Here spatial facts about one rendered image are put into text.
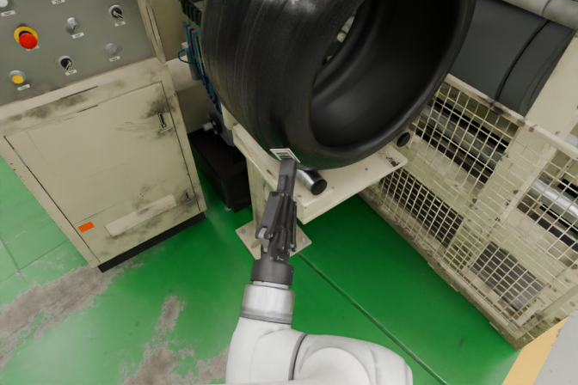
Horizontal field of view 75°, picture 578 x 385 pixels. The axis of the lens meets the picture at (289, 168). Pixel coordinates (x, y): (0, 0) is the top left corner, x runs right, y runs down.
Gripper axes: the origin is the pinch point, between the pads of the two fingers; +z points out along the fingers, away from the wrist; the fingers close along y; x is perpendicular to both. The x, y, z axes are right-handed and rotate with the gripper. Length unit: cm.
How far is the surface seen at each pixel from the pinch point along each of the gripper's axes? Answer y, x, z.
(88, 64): -3, -71, 36
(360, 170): 33.6, 4.9, 14.4
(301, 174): 14.0, -3.7, 6.1
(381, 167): 36.4, 9.9, 16.4
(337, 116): 24.5, -0.1, 26.9
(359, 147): 14.5, 9.6, 12.5
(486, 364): 118, 36, -33
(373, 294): 110, -7, -13
